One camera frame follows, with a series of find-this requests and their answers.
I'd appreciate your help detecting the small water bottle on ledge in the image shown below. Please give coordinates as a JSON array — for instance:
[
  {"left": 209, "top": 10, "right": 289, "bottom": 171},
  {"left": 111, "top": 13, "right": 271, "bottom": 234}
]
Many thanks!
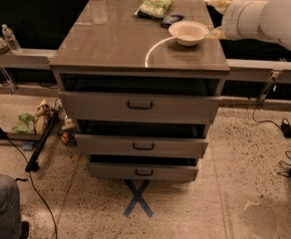
[{"left": 2, "top": 24, "right": 22, "bottom": 53}]

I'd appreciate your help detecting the black cable on floor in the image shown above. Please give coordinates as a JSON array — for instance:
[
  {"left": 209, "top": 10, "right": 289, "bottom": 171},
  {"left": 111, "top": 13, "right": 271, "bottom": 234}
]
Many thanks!
[{"left": 4, "top": 136, "right": 59, "bottom": 239}]

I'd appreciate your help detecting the green crumpled bag on floor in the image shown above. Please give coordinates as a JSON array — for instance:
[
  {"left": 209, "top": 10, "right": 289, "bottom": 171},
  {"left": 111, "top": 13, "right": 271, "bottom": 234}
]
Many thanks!
[{"left": 13, "top": 113, "right": 35, "bottom": 134}]

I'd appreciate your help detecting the clear water bottle on cabinet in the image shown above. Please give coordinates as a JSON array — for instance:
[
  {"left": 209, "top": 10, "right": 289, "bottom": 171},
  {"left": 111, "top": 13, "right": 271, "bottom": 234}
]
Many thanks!
[{"left": 89, "top": 0, "right": 108, "bottom": 24}]

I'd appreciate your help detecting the top grey drawer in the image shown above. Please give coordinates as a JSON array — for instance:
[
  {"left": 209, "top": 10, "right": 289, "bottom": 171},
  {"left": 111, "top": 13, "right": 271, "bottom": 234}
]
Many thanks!
[{"left": 60, "top": 91, "right": 219, "bottom": 123}]

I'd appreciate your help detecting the blue tape cross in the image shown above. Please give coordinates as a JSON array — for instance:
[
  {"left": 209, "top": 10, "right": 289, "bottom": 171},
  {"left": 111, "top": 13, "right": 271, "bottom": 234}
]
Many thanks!
[{"left": 123, "top": 179, "right": 153, "bottom": 218}]

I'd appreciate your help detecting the person's jeans leg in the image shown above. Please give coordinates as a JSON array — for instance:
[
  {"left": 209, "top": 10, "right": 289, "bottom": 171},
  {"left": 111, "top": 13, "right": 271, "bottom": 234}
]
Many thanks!
[{"left": 0, "top": 174, "right": 22, "bottom": 239}]

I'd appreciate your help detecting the bottom grey drawer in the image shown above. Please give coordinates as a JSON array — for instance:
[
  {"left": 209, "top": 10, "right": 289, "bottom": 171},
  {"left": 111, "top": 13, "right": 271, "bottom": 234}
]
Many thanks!
[{"left": 87, "top": 162, "right": 198, "bottom": 181}]

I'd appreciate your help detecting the green chip bag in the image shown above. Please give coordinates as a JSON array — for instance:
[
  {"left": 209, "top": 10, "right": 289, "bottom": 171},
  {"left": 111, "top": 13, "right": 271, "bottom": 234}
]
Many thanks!
[{"left": 135, "top": 0, "right": 173, "bottom": 19}]

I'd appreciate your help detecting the grey drawer cabinet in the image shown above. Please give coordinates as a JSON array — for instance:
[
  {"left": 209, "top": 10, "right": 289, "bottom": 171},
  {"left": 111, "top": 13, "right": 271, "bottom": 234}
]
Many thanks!
[{"left": 50, "top": 0, "right": 229, "bottom": 168}]

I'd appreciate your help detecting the black power adapter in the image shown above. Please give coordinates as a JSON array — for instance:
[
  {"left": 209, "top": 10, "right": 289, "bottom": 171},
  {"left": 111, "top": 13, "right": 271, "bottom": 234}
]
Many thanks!
[{"left": 281, "top": 119, "right": 291, "bottom": 138}]

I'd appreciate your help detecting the white paper bowl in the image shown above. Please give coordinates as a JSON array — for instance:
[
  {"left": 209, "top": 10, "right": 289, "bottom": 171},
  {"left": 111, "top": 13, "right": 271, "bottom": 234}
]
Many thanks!
[{"left": 168, "top": 21, "right": 209, "bottom": 47}]

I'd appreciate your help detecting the grey drawer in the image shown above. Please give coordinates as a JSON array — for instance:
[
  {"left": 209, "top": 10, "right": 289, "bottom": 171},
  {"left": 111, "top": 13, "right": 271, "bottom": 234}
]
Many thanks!
[
  {"left": 75, "top": 134, "right": 208, "bottom": 159},
  {"left": 87, "top": 162, "right": 198, "bottom": 181},
  {"left": 60, "top": 91, "right": 219, "bottom": 123}
]

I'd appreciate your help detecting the middle grey drawer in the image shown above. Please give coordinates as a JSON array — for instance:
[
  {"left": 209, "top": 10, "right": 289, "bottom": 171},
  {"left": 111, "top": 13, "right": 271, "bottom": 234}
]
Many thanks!
[{"left": 75, "top": 134, "right": 208, "bottom": 159}]

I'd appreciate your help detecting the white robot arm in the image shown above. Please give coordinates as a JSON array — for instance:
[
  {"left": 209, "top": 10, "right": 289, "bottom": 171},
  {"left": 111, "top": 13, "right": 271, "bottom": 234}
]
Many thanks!
[{"left": 206, "top": 0, "right": 291, "bottom": 52}]

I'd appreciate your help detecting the small dark snack packet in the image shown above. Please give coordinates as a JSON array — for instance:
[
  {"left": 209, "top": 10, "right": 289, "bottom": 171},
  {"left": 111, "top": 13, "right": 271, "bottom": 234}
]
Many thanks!
[{"left": 160, "top": 14, "right": 184, "bottom": 28}]

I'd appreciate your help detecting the brown snack bag on floor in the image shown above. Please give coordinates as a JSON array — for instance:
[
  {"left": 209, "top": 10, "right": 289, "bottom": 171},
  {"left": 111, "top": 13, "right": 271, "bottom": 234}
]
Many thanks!
[{"left": 34, "top": 100, "right": 51, "bottom": 134}]

